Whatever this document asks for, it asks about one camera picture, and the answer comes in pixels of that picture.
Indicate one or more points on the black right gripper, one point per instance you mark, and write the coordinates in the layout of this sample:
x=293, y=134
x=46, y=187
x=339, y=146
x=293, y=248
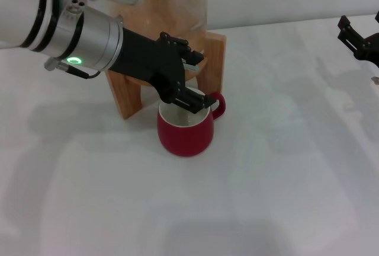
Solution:
x=370, y=47

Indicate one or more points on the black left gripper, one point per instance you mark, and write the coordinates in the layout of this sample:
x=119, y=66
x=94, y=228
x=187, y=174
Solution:
x=148, y=60

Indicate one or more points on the chrome faucet with lever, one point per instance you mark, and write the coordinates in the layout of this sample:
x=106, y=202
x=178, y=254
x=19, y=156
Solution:
x=191, y=67

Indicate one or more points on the red cup white inside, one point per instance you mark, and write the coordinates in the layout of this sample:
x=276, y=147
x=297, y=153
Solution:
x=183, y=140

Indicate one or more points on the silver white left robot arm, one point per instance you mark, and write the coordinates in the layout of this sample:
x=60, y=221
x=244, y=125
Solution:
x=59, y=30

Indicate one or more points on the wooden dispenser stand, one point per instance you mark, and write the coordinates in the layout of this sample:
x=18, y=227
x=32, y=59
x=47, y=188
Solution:
x=214, y=60

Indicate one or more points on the clear glass dispenser jar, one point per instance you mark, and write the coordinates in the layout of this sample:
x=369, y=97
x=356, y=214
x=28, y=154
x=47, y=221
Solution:
x=177, y=4

